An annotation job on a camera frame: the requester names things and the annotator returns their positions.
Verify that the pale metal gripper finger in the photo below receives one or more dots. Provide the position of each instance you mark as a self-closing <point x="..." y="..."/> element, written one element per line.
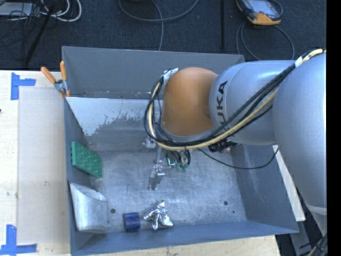
<point x="152" y="180"/>
<point x="160" y="177"/>

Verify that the grey metal bin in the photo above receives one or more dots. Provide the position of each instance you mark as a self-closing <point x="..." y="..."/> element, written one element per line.
<point x="186" y="191"/>

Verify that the crumpled silver foil wrapper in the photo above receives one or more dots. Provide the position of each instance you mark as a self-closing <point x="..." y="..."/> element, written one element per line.
<point x="158" y="216"/>

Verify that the dark blue cylinder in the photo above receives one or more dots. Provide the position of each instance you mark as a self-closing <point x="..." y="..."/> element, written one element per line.
<point x="131" y="222"/>

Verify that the dark green flat block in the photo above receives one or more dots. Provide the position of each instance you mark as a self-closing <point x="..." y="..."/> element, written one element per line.
<point x="86" y="160"/>

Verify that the clear plastic cup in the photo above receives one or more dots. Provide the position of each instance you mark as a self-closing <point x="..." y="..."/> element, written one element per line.
<point x="89" y="212"/>

